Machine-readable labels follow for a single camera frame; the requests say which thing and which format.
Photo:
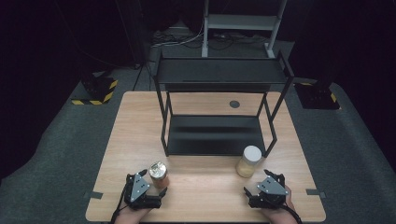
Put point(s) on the grey tape piece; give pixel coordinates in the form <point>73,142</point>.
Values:
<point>94,195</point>
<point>315,192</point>

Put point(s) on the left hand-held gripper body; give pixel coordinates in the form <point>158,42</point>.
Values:
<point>138,186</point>

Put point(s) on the round dark table grommet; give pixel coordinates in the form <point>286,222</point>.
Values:
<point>234,104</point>

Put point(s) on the brown tin can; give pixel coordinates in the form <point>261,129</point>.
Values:
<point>158,174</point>

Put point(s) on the black metal two-tier rack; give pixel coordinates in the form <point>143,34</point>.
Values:
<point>218,133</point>

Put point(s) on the person's right hand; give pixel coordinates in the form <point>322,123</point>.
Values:
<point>285,214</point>

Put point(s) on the white metal frame stand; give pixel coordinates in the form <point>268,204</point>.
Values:
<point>241,22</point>

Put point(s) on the yellow-black striped stand base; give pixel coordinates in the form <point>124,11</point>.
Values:
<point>98,90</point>
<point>317,96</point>

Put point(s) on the jar with white lid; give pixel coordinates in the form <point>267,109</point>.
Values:
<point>249,161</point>

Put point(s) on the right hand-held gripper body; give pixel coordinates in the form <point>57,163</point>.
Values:
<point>271,188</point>

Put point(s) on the person's left hand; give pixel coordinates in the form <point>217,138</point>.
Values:
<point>130,216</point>

